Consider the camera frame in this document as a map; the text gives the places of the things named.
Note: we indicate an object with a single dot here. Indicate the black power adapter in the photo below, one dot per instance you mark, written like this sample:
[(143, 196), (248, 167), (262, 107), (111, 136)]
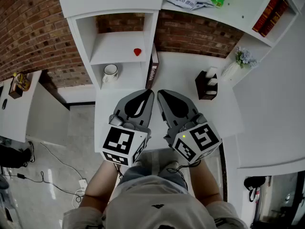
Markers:
[(21, 175)]

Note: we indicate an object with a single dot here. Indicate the brown wooden box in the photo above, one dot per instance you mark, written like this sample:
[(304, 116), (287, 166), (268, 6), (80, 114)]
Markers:
[(15, 92)]

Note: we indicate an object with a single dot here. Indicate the person's right forearm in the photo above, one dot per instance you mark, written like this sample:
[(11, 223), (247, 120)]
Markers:
[(205, 185)]

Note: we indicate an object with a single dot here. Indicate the white side table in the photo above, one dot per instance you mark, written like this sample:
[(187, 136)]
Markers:
[(14, 118)]

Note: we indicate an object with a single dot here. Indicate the person's left forearm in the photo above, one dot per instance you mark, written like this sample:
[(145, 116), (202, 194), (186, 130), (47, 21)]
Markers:
[(97, 187)]

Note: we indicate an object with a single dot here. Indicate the white blue plastic packet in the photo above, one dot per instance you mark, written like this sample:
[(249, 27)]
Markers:
[(183, 2)]

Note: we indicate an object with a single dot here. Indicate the brown hardcover book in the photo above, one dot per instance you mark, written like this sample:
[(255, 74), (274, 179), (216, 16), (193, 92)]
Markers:
[(152, 73)]

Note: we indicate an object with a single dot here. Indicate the dark red gilt book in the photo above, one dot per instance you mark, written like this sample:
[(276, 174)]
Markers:
[(274, 18)]

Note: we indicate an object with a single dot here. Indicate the person's blue jeans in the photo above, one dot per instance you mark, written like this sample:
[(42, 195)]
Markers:
[(133, 173)]

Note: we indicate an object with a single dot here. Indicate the large white pack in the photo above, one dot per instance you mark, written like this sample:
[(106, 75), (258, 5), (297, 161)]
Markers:
[(211, 71)]

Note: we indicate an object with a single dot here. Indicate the person's light grey shirt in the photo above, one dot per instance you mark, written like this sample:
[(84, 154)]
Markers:
[(155, 199)]

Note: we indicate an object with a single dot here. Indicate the white open bookshelf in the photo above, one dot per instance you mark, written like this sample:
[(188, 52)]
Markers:
[(238, 11)]

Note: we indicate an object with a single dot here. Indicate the red strawberry toy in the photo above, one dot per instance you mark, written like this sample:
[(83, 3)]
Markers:
[(137, 52)]

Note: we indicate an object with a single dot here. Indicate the blue flower bouquet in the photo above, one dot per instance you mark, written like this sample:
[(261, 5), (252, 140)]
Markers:
[(246, 56)]

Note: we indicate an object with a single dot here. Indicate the white ribbed vase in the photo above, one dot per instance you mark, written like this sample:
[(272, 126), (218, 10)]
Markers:
[(230, 70)]

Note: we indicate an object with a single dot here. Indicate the white power strip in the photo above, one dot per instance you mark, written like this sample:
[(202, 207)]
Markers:
[(83, 184)]

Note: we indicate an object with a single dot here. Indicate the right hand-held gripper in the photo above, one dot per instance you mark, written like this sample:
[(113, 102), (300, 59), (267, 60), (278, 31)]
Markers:
[(202, 139)]

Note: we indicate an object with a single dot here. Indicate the short white shelf cubby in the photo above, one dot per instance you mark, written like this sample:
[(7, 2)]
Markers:
[(131, 77)]

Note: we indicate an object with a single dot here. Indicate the tall white shelf compartment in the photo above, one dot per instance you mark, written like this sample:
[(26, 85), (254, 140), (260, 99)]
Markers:
[(119, 46)]

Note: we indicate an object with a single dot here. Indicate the white mug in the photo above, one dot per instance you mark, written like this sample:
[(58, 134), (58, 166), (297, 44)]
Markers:
[(110, 73)]

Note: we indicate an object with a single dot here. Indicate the small white pack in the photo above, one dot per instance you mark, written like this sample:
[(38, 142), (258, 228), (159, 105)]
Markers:
[(212, 82)]

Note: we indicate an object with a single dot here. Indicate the black bag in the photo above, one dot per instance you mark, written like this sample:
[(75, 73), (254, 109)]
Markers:
[(253, 182)]

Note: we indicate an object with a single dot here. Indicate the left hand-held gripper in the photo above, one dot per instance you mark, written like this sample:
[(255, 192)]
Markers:
[(119, 142)]

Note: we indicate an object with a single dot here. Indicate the black organiser box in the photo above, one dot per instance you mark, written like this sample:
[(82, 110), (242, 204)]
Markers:
[(202, 87)]

